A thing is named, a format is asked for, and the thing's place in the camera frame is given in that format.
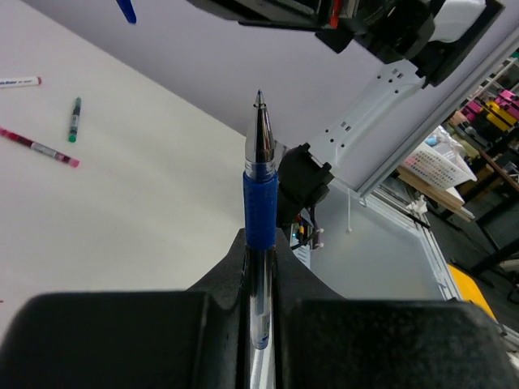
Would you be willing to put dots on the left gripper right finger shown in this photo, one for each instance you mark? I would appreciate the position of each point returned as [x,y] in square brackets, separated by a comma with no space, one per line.
[323,340]

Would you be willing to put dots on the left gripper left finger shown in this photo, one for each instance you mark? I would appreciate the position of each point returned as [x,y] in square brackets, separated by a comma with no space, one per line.
[196,338]

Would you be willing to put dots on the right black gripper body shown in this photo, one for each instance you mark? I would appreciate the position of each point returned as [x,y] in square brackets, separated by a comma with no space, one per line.
[382,27]

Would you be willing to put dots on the blue gel pen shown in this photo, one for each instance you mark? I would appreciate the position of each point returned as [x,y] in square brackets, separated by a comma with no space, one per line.
[260,186]

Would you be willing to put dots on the red gel pen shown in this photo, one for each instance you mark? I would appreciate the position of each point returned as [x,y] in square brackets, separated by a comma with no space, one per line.
[38,147]

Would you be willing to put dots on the blue pen cap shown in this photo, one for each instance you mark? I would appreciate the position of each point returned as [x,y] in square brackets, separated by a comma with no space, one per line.
[128,10]

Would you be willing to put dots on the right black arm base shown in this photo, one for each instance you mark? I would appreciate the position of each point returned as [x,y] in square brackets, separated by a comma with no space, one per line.
[303,183]

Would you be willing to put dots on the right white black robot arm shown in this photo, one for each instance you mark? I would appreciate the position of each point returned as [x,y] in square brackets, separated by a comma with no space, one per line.
[459,25]

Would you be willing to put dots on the green pen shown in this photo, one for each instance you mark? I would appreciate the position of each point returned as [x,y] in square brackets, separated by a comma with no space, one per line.
[74,122]

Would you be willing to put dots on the pink yellow boxes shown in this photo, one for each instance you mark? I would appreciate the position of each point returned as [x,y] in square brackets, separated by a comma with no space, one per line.
[501,111]

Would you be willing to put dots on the white plastic basket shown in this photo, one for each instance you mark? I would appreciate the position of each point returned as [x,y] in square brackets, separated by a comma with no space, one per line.
[441,164]

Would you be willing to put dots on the wooden workbench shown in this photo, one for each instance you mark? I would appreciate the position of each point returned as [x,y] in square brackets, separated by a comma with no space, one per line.
[450,199]

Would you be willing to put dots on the white red-tipped marker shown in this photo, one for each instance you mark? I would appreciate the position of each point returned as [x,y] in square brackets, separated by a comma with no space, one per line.
[20,82]

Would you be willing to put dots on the white slotted cable duct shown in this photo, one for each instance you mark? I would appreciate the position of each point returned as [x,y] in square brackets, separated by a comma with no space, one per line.
[303,253]

